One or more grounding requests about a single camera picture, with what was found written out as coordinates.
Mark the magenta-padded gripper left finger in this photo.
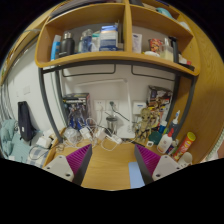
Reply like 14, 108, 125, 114
43, 143, 93, 186

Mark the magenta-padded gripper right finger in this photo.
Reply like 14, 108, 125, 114
133, 143, 183, 185

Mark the light blue mouse pad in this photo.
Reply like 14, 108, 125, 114
128, 161, 146, 190

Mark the white red-capped pump bottle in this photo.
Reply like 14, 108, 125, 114
156, 127, 175, 155

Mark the green round container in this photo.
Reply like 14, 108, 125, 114
148, 130, 163, 145

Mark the clear plastic jar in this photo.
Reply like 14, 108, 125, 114
63, 127, 78, 145

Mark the white charger block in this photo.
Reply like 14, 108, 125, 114
79, 126, 92, 140

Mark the large golden tree figurine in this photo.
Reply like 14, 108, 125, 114
134, 107, 153, 140

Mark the red chip canister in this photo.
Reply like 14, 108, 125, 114
172, 131, 197, 162

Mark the white power strip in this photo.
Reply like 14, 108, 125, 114
105, 131, 123, 145

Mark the dark spray bottle white nozzle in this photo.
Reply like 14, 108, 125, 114
169, 109, 182, 134

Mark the steel cup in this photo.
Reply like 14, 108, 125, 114
105, 115, 118, 133

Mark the white desk lamp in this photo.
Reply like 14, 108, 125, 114
109, 100, 134, 139

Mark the black bag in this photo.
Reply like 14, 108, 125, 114
17, 100, 35, 143

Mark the teal cloth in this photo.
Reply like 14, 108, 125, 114
0, 119, 18, 158

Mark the white cable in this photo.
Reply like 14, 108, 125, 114
54, 116, 101, 149

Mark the white wall box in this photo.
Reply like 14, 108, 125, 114
132, 100, 147, 116

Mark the white wall socket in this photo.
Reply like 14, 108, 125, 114
93, 99, 107, 112
105, 99, 119, 112

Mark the wooden shelf unit metal frame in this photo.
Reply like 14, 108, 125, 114
34, 0, 202, 144

